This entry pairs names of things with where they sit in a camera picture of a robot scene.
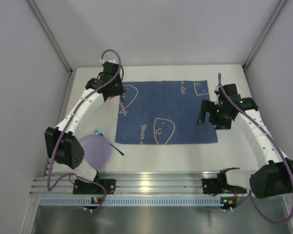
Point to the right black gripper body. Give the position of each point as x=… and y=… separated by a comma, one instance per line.
x=208, y=112

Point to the blue cloth placemat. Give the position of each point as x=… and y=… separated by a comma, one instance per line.
x=164, y=113

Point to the purple plastic plate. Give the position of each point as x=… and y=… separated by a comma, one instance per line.
x=97, y=150

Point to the metal spoon green handle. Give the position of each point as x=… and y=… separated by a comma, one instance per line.
x=123, y=110

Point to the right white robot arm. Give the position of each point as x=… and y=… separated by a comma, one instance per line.
x=274, y=174

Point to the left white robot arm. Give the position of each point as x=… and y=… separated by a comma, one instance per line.
x=62, y=144

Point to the blue fork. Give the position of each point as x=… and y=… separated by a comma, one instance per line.
x=97, y=132

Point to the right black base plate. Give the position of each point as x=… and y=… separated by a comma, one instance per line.
x=211, y=186

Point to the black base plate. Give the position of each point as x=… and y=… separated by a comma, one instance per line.
x=211, y=186
x=84, y=188

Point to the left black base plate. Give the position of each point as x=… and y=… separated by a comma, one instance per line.
x=84, y=188

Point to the perforated cable duct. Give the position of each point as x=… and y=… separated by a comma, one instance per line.
x=140, y=201

